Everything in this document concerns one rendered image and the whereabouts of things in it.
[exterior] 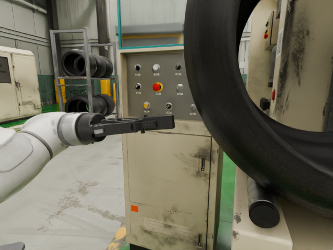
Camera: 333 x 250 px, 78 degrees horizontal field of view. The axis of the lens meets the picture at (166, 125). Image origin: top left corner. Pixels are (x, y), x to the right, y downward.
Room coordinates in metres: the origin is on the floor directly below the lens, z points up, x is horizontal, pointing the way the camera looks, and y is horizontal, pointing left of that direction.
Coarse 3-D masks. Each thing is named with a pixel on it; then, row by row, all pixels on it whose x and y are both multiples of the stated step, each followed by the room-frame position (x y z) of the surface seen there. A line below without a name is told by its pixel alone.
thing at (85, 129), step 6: (90, 114) 0.51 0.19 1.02; (96, 114) 0.51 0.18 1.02; (84, 120) 0.49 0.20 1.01; (90, 120) 0.49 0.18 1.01; (96, 120) 0.50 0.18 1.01; (78, 126) 0.49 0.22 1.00; (84, 126) 0.48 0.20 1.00; (90, 126) 0.48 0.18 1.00; (84, 132) 0.48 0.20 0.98; (90, 132) 0.48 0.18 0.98; (84, 138) 0.49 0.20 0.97; (90, 138) 0.49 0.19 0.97; (96, 138) 0.49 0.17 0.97; (102, 138) 0.51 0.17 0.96
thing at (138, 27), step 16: (128, 0) 1.14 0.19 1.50; (144, 0) 1.11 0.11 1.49; (160, 0) 1.08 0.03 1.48; (176, 0) 1.05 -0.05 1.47; (128, 16) 1.14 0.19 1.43; (144, 16) 1.11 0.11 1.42; (160, 16) 1.08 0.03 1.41; (176, 16) 1.05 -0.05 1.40; (128, 32) 1.14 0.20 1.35; (144, 32) 1.11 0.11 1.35; (160, 32) 1.08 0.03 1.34; (176, 32) 1.05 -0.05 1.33; (128, 48) 1.13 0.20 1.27
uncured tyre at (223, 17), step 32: (192, 0) 0.34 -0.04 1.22; (224, 0) 0.29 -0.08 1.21; (256, 0) 0.54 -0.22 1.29; (192, 32) 0.33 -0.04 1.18; (224, 32) 0.29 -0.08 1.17; (192, 64) 0.33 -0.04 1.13; (224, 64) 0.29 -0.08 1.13; (192, 96) 0.36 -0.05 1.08; (224, 96) 0.29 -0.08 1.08; (224, 128) 0.30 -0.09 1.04; (256, 128) 0.28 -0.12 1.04; (288, 128) 0.51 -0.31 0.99; (256, 160) 0.28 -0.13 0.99; (288, 160) 0.26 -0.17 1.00; (320, 160) 0.46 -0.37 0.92; (288, 192) 0.27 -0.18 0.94; (320, 192) 0.25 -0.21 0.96
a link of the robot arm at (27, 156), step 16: (0, 128) 0.42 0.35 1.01; (0, 144) 0.39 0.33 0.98; (16, 144) 0.41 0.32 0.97; (32, 144) 0.45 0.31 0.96; (0, 160) 0.38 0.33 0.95; (16, 160) 0.40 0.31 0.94; (32, 160) 0.43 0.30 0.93; (48, 160) 0.48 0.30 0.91; (0, 176) 0.37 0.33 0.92; (16, 176) 0.39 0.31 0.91; (32, 176) 0.43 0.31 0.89; (0, 192) 0.37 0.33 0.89; (16, 192) 0.40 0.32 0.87
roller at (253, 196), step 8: (248, 176) 0.40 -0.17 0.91; (248, 184) 0.37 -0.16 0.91; (256, 184) 0.34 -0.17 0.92; (248, 192) 0.34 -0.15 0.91; (256, 192) 0.32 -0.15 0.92; (264, 192) 0.31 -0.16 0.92; (272, 192) 0.32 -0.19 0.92; (248, 200) 0.32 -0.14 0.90; (256, 200) 0.29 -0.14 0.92; (264, 200) 0.29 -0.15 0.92; (272, 200) 0.29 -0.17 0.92; (248, 208) 0.30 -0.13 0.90; (256, 208) 0.28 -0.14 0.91; (264, 208) 0.28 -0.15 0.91; (272, 208) 0.28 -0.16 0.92; (256, 216) 0.28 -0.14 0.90; (264, 216) 0.28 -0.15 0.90; (272, 216) 0.28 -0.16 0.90; (256, 224) 0.28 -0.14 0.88; (264, 224) 0.28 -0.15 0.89; (272, 224) 0.28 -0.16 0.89
